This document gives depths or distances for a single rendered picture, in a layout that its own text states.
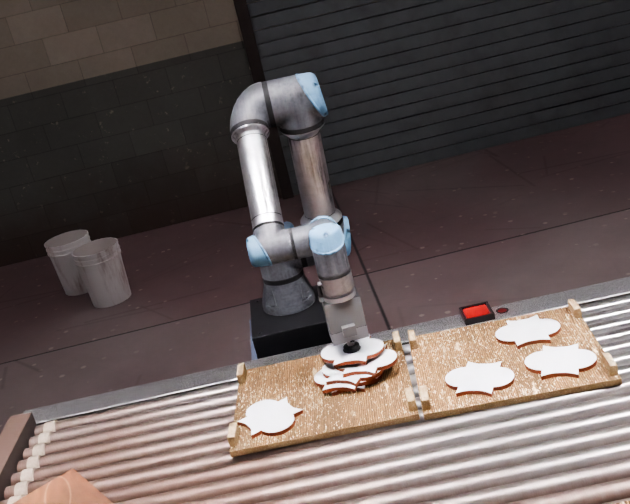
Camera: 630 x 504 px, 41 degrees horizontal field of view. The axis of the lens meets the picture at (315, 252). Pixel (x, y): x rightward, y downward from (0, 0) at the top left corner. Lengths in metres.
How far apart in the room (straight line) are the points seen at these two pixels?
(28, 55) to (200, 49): 1.24
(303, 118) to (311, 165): 0.14
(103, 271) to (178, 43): 1.94
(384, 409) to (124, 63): 4.96
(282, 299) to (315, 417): 0.54
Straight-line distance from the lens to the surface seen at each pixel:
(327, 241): 1.81
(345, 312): 1.88
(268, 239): 1.92
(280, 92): 2.09
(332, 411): 1.87
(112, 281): 5.41
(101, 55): 6.50
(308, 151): 2.15
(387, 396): 1.87
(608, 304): 2.16
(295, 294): 2.31
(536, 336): 1.99
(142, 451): 1.98
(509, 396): 1.81
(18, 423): 2.24
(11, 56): 6.63
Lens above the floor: 1.91
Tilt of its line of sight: 21 degrees down
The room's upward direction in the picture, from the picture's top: 14 degrees counter-clockwise
